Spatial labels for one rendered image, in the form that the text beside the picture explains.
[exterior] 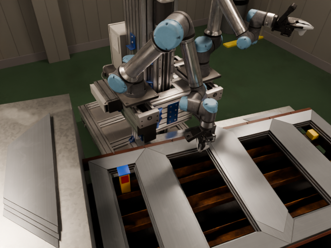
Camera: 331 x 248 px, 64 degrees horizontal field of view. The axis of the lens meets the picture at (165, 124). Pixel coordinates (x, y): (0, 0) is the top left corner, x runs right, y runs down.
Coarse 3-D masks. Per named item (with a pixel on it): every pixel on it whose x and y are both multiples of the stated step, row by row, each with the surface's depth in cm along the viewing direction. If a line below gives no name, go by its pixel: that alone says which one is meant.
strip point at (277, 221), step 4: (284, 212) 129; (268, 216) 127; (272, 216) 127; (276, 216) 127; (280, 216) 128; (284, 216) 128; (260, 220) 125; (264, 220) 126; (268, 220) 126; (272, 220) 126; (276, 220) 126; (280, 220) 126; (284, 220) 126; (268, 224) 124; (272, 224) 124; (276, 224) 124; (280, 224) 124; (284, 224) 124; (276, 228) 123; (280, 228) 123; (284, 228) 123
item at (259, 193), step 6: (258, 186) 140; (264, 186) 140; (270, 186) 140; (240, 192) 136; (246, 192) 137; (252, 192) 137; (258, 192) 137; (264, 192) 137; (270, 192) 137; (246, 198) 134; (252, 198) 134; (258, 198) 134; (264, 198) 134; (246, 204) 132
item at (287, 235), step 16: (320, 128) 175; (208, 144) 161; (176, 176) 145; (224, 176) 145; (304, 176) 149; (144, 192) 136; (320, 192) 141; (240, 208) 134; (320, 208) 134; (256, 224) 125; (288, 224) 125; (160, 240) 118; (288, 240) 119
